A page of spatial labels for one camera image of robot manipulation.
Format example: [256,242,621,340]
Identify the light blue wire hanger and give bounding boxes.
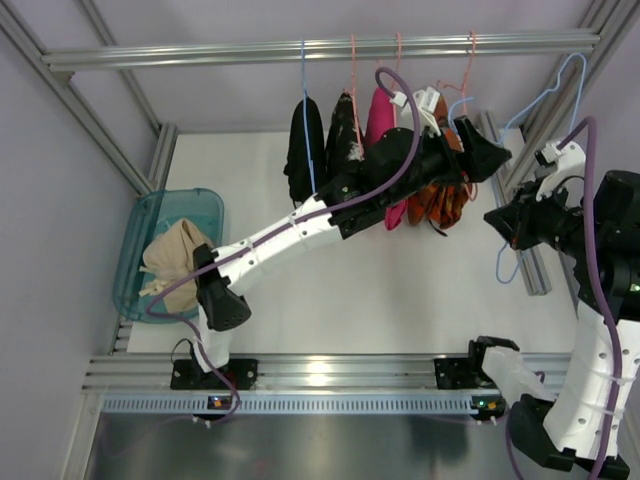
[446,52,587,285]

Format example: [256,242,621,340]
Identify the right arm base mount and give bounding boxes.
[434,357,495,390]

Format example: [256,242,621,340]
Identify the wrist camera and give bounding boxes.
[533,140,586,204]
[390,86,449,137]

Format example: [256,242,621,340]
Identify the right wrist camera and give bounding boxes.
[533,140,586,204]

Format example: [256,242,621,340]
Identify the slotted cable duct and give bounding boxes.
[101,393,504,415]

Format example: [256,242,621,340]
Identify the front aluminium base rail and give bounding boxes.
[82,352,624,396]

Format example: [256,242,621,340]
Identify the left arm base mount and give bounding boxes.
[169,358,258,391]

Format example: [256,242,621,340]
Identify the beige drawstring trousers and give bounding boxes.
[139,218,214,316]

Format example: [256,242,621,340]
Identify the orange patterned garment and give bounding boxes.
[407,96,474,236]

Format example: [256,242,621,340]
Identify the black hanging garment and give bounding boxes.
[283,98,328,202]

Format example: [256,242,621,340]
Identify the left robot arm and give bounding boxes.
[192,117,512,373]

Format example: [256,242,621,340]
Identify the teal plastic bin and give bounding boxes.
[112,188,224,324]

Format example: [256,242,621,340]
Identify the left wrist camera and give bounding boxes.
[390,86,449,137]

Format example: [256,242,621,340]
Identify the black white speckled garment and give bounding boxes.
[325,93,364,187]

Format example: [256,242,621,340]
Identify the blue hanger with black garment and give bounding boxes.
[300,38,317,194]

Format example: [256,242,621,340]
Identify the aluminium hanging rail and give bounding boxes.
[41,29,601,72]

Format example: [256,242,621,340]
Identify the pink hanging garment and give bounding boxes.
[364,87,408,231]

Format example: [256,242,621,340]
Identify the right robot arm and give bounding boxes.
[481,170,639,479]

